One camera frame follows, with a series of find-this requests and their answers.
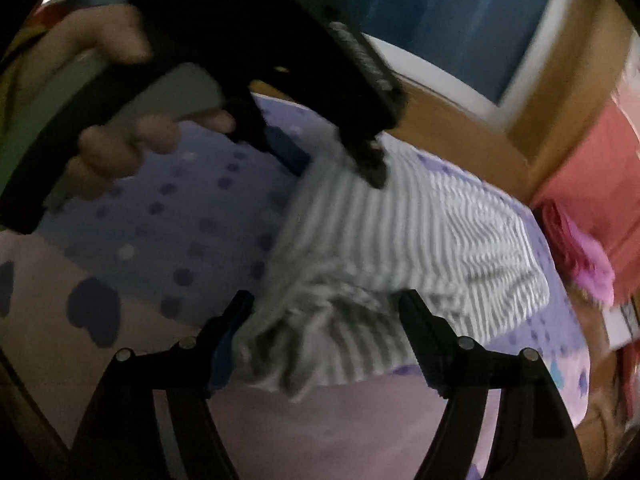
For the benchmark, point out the person's left hand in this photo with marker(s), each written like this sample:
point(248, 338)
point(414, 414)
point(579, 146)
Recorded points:
point(105, 30)

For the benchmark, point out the magenta folded cloth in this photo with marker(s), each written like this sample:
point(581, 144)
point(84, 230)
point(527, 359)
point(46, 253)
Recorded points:
point(585, 260)

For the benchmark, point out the purple dotted heart bedsheet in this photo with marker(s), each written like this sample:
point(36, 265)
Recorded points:
point(175, 220)

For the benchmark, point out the grey white striped top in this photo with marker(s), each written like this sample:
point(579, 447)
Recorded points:
point(400, 240)

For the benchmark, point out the wooden bed headboard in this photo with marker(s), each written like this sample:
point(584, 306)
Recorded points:
point(450, 125)

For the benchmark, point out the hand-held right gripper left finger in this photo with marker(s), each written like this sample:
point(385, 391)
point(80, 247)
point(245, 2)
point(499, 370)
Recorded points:
point(222, 360)

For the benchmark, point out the pink curtain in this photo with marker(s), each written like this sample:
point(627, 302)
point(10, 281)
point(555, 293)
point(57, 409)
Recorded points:
point(600, 170)

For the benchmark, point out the white book stack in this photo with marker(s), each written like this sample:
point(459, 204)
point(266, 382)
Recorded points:
point(622, 325)

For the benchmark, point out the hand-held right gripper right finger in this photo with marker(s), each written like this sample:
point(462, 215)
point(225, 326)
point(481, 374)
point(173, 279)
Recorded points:
point(420, 340)

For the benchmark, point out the wooden bedside desk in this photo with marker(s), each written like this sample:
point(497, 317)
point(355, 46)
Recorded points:
point(600, 410)

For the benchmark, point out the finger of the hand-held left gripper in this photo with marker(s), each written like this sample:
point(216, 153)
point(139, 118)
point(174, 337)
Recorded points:
point(282, 152)
point(370, 165)

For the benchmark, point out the white framed window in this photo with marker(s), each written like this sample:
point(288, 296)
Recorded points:
point(450, 0)

